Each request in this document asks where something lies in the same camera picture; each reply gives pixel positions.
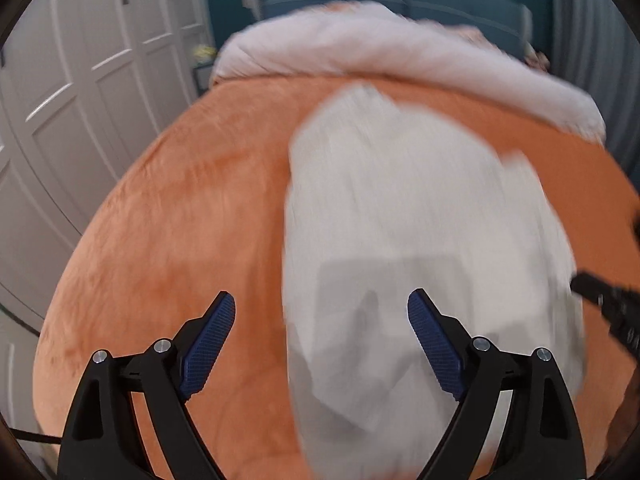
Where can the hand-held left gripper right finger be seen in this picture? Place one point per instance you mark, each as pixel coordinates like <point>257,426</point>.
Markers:
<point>435,345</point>

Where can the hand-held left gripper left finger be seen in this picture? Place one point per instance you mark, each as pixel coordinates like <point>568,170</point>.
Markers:
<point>210,345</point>

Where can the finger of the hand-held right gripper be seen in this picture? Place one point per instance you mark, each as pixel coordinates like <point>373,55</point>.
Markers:
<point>612,305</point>

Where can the beige ribbed garment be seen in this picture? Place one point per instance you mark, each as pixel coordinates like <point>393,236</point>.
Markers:
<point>400,200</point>

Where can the orange bed blanket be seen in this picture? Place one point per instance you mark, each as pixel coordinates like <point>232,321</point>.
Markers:
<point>190,220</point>

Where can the bedside table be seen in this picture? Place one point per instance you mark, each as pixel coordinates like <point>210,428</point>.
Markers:
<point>202,77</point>

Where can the white panelled wardrobe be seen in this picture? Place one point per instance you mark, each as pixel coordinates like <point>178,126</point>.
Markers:
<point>75,110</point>

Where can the grey sheer curtain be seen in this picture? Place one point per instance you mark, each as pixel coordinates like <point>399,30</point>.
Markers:
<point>585,35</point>

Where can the small yellow object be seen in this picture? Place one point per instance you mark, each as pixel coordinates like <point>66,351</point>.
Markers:
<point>204,52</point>

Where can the white fluffy pillow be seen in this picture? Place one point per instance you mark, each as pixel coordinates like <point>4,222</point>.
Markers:
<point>350,40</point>

